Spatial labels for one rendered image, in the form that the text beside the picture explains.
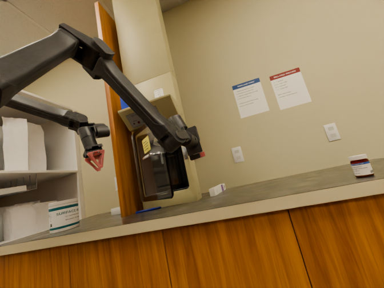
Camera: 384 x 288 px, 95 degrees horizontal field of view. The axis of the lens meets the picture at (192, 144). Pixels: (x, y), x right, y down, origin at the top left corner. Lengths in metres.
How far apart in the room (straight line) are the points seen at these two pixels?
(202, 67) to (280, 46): 0.62
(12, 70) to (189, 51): 1.41
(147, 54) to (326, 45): 1.27
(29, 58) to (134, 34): 0.97
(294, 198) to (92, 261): 0.81
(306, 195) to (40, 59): 0.79
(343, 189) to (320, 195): 0.06
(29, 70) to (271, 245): 0.79
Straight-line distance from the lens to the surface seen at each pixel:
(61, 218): 1.17
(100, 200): 1.83
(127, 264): 0.87
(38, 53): 0.58
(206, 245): 0.72
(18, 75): 0.50
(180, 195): 0.98
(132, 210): 1.09
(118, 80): 0.64
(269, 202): 0.64
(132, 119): 1.07
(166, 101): 0.98
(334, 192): 0.68
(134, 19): 1.52
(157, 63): 1.23
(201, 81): 1.57
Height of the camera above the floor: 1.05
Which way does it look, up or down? 11 degrees up
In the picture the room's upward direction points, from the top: 12 degrees counter-clockwise
